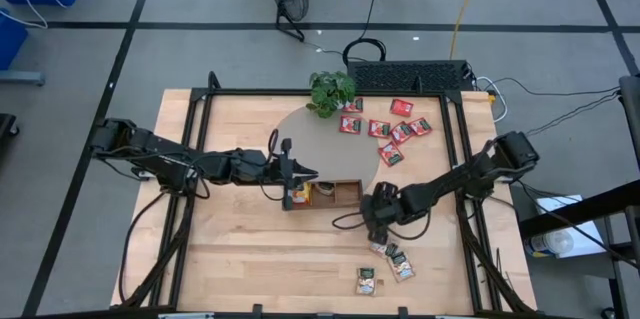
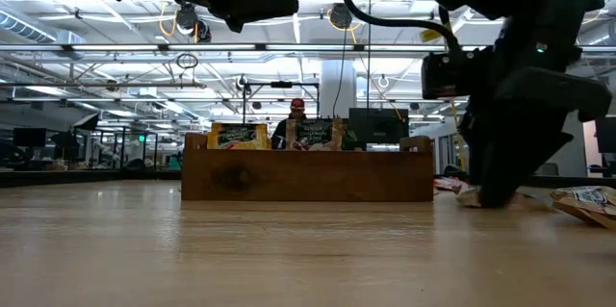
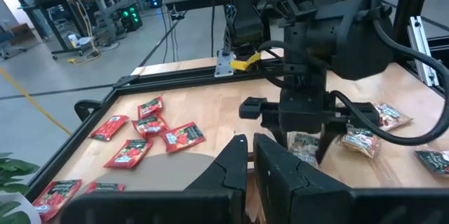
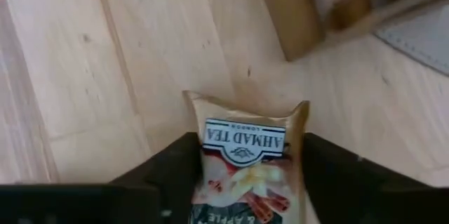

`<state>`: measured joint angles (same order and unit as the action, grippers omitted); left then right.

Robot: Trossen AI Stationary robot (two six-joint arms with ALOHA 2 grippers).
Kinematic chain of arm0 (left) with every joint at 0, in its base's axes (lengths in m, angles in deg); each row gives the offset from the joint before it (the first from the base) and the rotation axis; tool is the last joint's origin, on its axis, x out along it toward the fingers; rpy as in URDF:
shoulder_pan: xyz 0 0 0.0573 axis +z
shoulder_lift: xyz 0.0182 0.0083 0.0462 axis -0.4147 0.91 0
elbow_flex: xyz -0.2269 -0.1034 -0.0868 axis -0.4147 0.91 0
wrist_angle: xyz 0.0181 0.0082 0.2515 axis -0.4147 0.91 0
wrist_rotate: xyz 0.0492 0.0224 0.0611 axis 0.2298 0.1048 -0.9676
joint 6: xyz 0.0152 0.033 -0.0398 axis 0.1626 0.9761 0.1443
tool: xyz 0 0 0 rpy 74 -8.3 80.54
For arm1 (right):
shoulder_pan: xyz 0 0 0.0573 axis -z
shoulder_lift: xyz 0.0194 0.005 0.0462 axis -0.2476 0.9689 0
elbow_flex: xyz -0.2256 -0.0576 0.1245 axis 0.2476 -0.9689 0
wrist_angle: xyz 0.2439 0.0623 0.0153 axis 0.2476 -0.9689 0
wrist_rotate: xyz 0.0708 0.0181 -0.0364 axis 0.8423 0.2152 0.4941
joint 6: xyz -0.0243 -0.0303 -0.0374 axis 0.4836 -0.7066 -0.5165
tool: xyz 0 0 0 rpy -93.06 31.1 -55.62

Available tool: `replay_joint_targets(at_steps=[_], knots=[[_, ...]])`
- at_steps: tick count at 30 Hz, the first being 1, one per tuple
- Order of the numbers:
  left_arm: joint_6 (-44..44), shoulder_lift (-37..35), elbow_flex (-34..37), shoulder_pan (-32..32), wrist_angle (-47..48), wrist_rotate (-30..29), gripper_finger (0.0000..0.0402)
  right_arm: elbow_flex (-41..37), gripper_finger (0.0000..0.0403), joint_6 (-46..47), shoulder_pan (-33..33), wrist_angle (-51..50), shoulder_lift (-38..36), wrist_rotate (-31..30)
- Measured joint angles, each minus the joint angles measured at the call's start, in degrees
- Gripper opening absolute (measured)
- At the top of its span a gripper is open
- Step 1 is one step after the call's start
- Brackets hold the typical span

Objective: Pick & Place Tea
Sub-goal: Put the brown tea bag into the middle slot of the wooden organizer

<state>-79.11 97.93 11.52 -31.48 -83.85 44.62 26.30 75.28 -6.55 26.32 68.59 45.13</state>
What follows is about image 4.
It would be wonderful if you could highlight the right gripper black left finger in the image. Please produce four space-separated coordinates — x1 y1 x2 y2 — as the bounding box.
0 131 205 224

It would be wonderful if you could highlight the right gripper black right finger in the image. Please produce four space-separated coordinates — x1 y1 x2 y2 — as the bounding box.
300 132 449 224

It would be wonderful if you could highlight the wooden three-compartment tea box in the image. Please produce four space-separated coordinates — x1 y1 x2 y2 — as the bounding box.
254 0 449 62

